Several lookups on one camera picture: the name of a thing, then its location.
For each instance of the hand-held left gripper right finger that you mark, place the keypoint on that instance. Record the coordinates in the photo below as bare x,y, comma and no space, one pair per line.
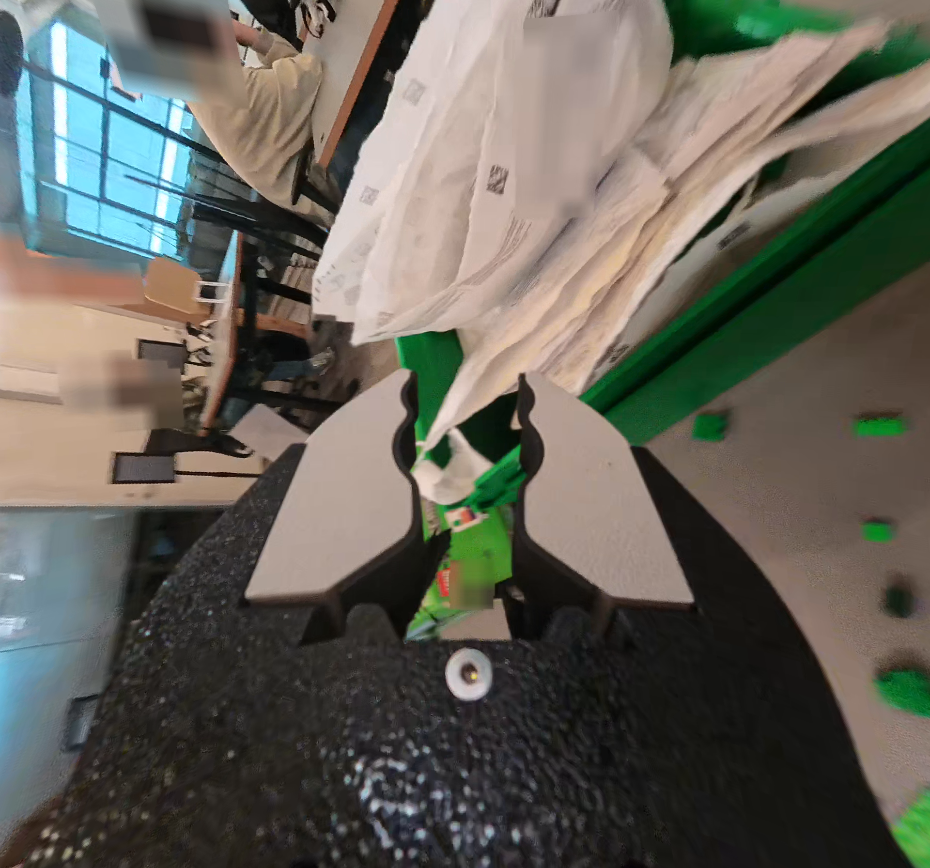
603,512

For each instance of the pile of white paper bags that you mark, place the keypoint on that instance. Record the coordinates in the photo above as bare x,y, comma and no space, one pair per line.
450,156

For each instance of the large window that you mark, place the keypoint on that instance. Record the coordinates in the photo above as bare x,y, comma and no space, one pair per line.
87,156

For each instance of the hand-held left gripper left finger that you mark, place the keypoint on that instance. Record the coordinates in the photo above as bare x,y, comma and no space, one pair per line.
341,505

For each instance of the green cardboard box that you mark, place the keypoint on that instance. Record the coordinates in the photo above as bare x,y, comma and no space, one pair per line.
763,301

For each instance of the pile of toy bricks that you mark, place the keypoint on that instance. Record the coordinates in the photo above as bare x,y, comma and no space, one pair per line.
879,426

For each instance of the grey desk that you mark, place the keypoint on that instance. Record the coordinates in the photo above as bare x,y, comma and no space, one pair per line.
799,519

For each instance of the small white plastic bag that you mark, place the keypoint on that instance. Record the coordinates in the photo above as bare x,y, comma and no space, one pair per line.
450,468

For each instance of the black screen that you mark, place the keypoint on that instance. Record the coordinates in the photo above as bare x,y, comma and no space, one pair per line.
143,468

